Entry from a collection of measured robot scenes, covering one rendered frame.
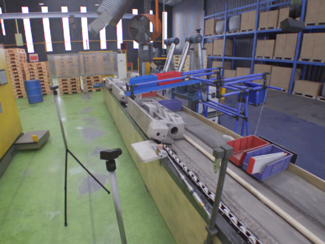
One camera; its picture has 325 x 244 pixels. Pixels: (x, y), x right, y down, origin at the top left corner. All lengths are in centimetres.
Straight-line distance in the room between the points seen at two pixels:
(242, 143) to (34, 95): 750
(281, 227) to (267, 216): 9
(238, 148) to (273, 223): 74
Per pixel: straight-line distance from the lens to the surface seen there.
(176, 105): 269
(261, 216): 116
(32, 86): 800
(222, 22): 1456
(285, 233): 114
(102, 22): 828
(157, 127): 156
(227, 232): 100
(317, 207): 139
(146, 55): 852
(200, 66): 332
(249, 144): 175
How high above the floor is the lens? 155
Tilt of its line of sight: 21 degrees down
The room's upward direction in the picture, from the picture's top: straight up
